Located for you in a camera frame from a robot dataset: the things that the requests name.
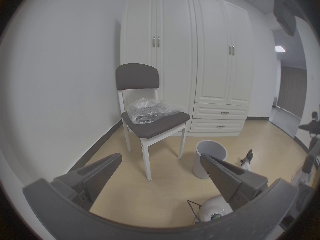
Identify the white wardrobe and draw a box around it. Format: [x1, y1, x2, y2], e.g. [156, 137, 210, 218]
[120, 0, 255, 137]

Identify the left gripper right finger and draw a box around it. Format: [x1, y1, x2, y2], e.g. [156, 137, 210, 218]
[200, 153, 268, 211]

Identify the clear plastic bag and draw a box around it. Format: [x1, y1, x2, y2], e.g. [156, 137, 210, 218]
[127, 98, 187, 124]

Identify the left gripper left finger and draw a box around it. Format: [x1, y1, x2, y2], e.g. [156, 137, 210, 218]
[54, 153, 123, 211]

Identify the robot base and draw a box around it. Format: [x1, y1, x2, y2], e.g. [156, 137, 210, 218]
[194, 194, 234, 226]

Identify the grey curtain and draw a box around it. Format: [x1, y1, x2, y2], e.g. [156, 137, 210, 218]
[277, 66, 307, 117]

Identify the white chair with grey cushions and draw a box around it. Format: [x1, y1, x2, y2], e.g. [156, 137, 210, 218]
[115, 63, 191, 182]

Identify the black cable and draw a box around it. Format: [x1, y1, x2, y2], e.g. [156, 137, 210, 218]
[187, 199, 201, 221]

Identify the black plastic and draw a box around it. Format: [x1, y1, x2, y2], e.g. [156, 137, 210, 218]
[239, 149, 254, 165]

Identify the white trash bin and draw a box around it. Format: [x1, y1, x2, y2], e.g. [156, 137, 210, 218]
[192, 140, 228, 179]

